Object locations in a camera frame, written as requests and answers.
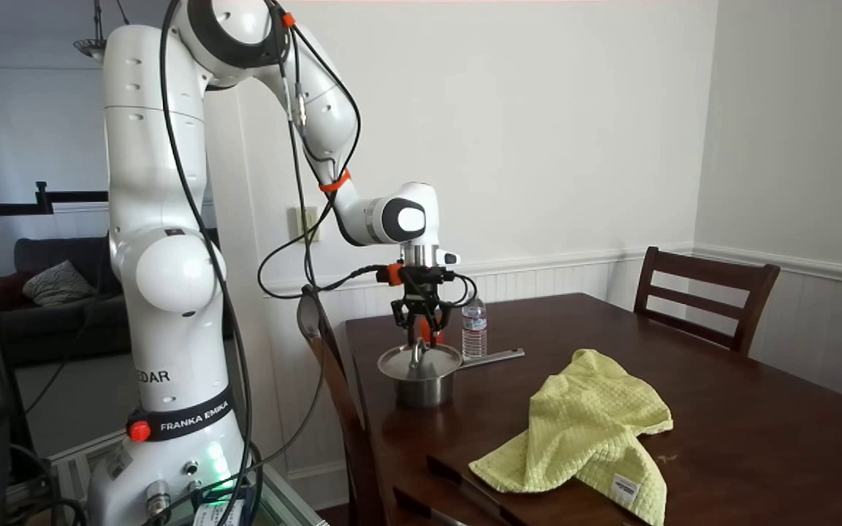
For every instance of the grey sofa pillow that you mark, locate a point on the grey sofa pillow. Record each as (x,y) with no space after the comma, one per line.
(57,281)

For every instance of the silver pot lid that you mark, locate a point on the silver pot lid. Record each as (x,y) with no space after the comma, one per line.
(395,368)

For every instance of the white wall outlet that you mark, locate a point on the white wall outlet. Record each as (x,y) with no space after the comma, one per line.
(303,224)

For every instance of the lime green towel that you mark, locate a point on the lime green towel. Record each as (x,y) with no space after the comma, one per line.
(585,419)

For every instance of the dark sofa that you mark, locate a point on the dark sofa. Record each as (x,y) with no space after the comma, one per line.
(58,327)

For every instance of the hanging ceiling lamp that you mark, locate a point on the hanging ceiling lamp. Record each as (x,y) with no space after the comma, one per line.
(92,42)

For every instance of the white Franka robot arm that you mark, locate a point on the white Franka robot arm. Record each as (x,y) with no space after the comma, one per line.
(159,194)

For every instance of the clear plastic water bottle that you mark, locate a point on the clear plastic water bottle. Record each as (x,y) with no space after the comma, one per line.
(475,337)

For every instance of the dark wooden chair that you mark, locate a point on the dark wooden chair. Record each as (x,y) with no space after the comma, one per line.
(703,265)
(329,369)

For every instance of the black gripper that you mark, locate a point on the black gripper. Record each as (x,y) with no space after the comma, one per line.
(421,297)

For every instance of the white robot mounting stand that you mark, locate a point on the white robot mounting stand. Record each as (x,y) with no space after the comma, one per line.
(278,498)

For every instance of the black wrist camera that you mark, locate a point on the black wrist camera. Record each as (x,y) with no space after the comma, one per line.
(428,275)

